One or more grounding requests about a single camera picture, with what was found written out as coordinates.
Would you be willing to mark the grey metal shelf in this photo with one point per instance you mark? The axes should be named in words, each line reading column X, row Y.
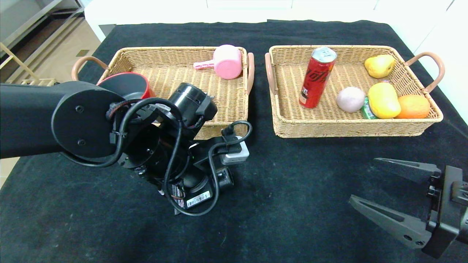
column 14, row 14

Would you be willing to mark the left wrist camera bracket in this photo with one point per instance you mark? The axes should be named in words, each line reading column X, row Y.
column 204, row 153

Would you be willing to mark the wicker basket holding kitchenware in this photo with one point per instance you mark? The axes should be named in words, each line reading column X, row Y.
column 219, row 91

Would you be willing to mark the black tablecloth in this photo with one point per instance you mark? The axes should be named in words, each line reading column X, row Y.
column 292, row 219

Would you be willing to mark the wicker basket holding food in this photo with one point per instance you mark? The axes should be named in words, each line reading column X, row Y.
column 292, row 120

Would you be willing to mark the black tube grey cap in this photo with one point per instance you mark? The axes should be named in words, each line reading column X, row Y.
column 227, row 179

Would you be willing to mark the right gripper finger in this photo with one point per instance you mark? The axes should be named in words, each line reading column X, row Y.
column 409, row 168
column 391, row 221

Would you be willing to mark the red soda can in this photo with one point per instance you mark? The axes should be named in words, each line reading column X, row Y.
column 318, row 76

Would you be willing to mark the yellow oblong food item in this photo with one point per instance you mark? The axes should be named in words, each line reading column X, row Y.
column 384, row 100

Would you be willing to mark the wooden rack on wheels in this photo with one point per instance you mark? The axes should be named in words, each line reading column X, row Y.
column 33, row 80

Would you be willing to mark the yellow pear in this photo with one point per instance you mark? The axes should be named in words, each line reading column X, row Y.
column 379, row 67

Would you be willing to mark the orange fruit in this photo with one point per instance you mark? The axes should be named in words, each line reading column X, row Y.
column 415, row 107

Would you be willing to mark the green gum pack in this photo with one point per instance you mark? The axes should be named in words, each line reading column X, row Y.
column 365, row 111

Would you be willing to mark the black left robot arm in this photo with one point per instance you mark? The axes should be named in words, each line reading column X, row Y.
column 29, row 120

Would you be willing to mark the pale pink peach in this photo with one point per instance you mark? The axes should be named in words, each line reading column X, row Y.
column 350, row 99

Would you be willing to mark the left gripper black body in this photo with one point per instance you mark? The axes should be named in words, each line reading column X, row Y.
column 197, row 199

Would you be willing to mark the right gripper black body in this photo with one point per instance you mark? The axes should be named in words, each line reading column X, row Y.
column 444, row 208

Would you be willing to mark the red pot grey inside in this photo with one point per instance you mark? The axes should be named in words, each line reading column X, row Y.
column 128, row 86

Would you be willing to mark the pink plastic measuring cup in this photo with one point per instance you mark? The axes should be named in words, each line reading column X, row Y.
column 228, row 63

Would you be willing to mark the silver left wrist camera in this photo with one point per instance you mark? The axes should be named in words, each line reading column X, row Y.
column 236, row 155

